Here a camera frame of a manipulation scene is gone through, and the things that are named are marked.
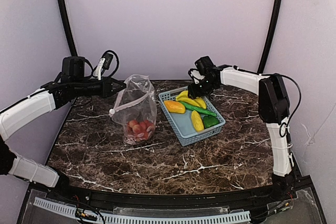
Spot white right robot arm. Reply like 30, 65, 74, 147
187, 56, 294, 177

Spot clear zip top bag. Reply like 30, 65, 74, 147
109, 74, 157, 145

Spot yellow corn cob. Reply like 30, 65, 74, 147
191, 110, 205, 132

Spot orange mango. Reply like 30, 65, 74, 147
164, 100, 186, 114

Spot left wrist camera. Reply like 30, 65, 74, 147
92, 50, 120, 80

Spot green cucumber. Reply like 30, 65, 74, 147
180, 101, 217, 117

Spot yellow banana bunch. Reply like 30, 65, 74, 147
175, 90, 207, 109

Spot black front table rail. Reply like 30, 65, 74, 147
39, 186, 297, 210

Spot red lychee bunch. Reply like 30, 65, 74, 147
124, 120, 155, 145

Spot green bell pepper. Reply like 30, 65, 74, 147
203, 115, 219, 129

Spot grey slotted cable duct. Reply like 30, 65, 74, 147
33, 197, 251, 224

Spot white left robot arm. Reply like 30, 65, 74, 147
1, 50, 126, 188

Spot light blue plastic basket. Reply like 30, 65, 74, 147
158, 86, 226, 146

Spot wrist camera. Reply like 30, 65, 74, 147
188, 68, 205, 84
92, 50, 120, 80

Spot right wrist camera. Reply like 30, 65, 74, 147
188, 68, 205, 84

